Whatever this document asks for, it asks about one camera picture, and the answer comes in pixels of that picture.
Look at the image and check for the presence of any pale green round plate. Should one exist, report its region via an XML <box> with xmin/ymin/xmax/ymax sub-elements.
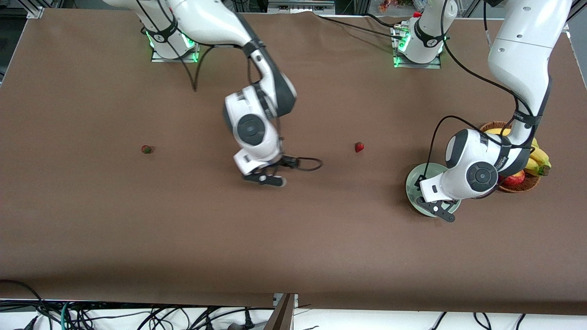
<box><xmin>405</xmin><ymin>163</ymin><xmax>462</xmax><ymax>218</ymax></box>

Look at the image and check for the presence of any grey metal device box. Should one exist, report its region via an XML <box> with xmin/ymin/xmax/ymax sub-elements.
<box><xmin>267</xmin><ymin>0</ymin><xmax>336</xmax><ymax>15</ymax></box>

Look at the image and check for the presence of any brown table cover sheet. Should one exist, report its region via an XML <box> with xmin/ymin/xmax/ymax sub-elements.
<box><xmin>0</xmin><ymin>9</ymin><xmax>587</xmax><ymax>317</ymax></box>

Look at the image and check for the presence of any orange colourful background object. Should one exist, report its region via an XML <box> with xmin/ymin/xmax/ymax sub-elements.
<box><xmin>379</xmin><ymin>0</ymin><xmax>415</xmax><ymax>13</ymax></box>

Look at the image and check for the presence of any red apple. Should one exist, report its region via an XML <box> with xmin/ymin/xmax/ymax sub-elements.
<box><xmin>503</xmin><ymin>170</ymin><xmax>526</xmax><ymax>187</ymax></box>

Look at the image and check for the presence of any brown woven wicker basket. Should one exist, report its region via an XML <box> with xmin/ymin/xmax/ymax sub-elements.
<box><xmin>479</xmin><ymin>121</ymin><xmax>542</xmax><ymax>193</ymax></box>

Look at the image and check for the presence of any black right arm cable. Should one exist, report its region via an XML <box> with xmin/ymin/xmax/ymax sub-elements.
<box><xmin>135</xmin><ymin>0</ymin><xmax>324</xmax><ymax>173</ymax></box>

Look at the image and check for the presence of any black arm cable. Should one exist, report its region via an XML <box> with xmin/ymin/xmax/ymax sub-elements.
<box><xmin>135</xmin><ymin>0</ymin><xmax>324</xmax><ymax>173</ymax></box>
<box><xmin>420</xmin><ymin>0</ymin><xmax>535</xmax><ymax>182</ymax></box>

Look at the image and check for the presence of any long black table cable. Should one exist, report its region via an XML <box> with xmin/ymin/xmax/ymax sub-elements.
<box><xmin>316</xmin><ymin>15</ymin><xmax>404</xmax><ymax>41</ymax></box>

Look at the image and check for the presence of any aluminium post with bracket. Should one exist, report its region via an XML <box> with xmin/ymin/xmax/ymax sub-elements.
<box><xmin>265</xmin><ymin>293</ymin><xmax>299</xmax><ymax>330</ymax></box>

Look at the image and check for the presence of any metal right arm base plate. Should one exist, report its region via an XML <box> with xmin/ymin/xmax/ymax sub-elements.
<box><xmin>151</xmin><ymin>21</ymin><xmax>203</xmax><ymax>63</ymax></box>

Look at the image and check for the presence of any short black table cable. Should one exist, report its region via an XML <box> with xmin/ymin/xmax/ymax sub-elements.
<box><xmin>365</xmin><ymin>13</ymin><xmax>400</xmax><ymax>29</ymax></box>

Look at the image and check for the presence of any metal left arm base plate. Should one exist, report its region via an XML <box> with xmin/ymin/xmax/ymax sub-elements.
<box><xmin>391</xmin><ymin>25</ymin><xmax>442</xmax><ymax>70</ymax></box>

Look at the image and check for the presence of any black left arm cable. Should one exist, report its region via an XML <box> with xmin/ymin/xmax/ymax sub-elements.
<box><xmin>420</xmin><ymin>0</ymin><xmax>535</xmax><ymax>182</ymax></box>

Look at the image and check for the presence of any black looping floor cable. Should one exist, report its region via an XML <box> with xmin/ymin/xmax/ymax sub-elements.
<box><xmin>0</xmin><ymin>279</ymin><xmax>54</xmax><ymax>330</ymax></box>

